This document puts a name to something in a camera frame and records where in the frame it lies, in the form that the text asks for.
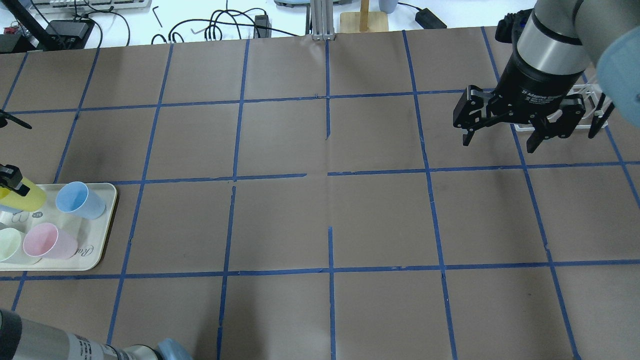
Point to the black adapter with cables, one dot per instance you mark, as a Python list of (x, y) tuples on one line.
[(72, 34)]

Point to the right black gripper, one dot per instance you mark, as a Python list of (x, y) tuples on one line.
[(531, 83)]

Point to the pink plastic cup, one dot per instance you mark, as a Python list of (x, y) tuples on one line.
[(48, 241)]

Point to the aluminium frame post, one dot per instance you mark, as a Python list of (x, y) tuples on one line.
[(322, 20)]

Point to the cream plastic cup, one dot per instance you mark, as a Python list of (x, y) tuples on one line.
[(11, 248)]

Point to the cream serving tray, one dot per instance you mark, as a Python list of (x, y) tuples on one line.
[(87, 237)]

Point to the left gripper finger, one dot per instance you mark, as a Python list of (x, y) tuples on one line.
[(11, 178)]

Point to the blue cup on desk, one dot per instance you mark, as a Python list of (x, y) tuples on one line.
[(388, 6)]

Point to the light blue cup near pink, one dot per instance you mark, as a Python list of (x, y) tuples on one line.
[(75, 198)]

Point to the black power adapter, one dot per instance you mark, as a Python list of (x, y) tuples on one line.
[(428, 20)]

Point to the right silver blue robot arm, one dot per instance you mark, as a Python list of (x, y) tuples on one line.
[(552, 44)]

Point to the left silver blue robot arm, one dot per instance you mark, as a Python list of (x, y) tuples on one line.
[(23, 339)]

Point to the white wire cup rack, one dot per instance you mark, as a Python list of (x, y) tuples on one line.
[(596, 103)]

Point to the yellow plastic cup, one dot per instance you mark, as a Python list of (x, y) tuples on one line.
[(31, 202)]

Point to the wooden mug tree stand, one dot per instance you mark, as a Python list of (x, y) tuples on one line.
[(363, 21)]

